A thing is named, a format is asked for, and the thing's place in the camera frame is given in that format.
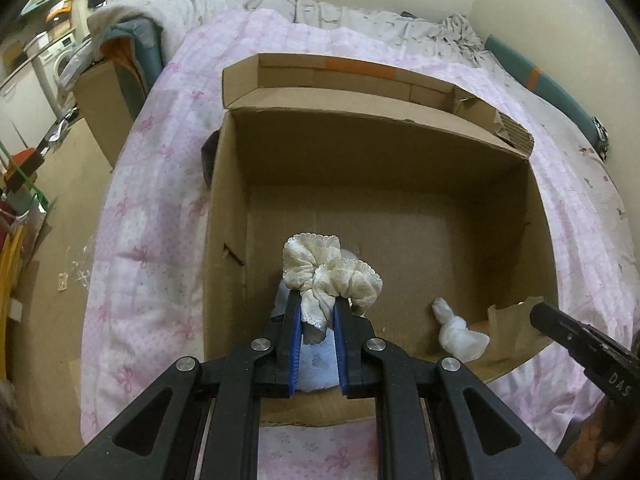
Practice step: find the orange brown box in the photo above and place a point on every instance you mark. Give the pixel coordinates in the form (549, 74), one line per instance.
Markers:
(27, 160)

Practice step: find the beige translucent soft block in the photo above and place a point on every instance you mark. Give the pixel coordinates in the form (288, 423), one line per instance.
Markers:
(510, 325)

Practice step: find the person's right hand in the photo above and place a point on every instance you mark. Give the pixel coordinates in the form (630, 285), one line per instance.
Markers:
(600, 440)

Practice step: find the light blue plush cloth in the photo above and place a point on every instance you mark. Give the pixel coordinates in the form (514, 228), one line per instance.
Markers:
(315, 370)

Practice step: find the black and white patterned item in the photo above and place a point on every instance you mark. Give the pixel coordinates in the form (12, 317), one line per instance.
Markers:
(600, 132)

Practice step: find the white cloth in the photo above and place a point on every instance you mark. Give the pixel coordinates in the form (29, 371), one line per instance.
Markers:
(460, 337)

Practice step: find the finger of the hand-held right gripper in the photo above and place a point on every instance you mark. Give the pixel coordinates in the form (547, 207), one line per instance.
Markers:
(560, 325)

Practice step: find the teal and orange cloth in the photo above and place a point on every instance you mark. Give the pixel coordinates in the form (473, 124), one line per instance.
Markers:
(127, 50)

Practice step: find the yellow wooden frame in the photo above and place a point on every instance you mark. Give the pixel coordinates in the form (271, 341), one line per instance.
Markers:
(10, 285)

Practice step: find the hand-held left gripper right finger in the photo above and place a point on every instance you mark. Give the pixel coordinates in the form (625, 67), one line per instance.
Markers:
(342, 340)

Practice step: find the tall brown cardboard box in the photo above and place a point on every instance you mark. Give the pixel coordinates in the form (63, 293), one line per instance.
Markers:
(100, 105)

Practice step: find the pink bow-print blanket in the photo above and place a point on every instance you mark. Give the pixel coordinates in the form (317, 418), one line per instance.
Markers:
(150, 210)

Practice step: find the teal cushion with orange band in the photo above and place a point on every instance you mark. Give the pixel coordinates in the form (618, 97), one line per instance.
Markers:
(550, 90)

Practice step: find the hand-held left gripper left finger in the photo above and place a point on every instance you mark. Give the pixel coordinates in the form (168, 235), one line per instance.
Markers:
(295, 340)

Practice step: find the white washing machine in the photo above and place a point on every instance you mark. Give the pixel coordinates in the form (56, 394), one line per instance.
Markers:
(57, 57)

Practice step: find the white floral bed sheet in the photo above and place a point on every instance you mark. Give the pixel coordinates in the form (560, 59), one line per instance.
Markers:
(575, 130)

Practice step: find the grey patterned quilt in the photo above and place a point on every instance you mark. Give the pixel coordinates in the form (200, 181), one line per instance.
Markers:
(175, 5)

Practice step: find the clear plastic bag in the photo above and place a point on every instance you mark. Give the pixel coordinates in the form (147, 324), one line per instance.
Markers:
(80, 270)

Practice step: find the cream lace scrunchie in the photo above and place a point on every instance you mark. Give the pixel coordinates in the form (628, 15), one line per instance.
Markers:
(325, 280)

